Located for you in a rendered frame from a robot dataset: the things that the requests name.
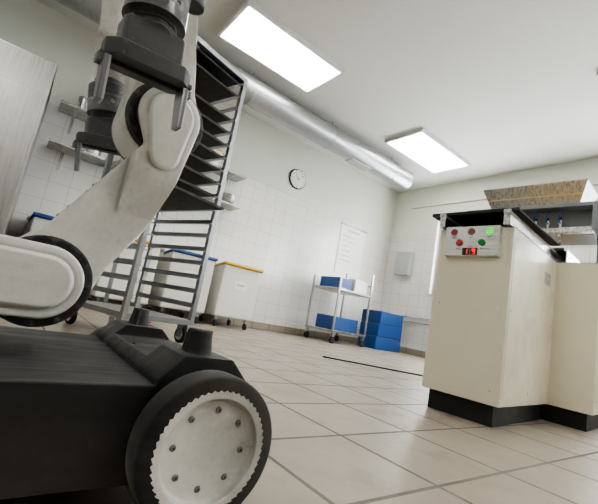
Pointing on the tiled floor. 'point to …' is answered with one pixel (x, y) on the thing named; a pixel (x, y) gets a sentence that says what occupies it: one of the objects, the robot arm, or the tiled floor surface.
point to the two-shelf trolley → (340, 311)
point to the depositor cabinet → (589, 348)
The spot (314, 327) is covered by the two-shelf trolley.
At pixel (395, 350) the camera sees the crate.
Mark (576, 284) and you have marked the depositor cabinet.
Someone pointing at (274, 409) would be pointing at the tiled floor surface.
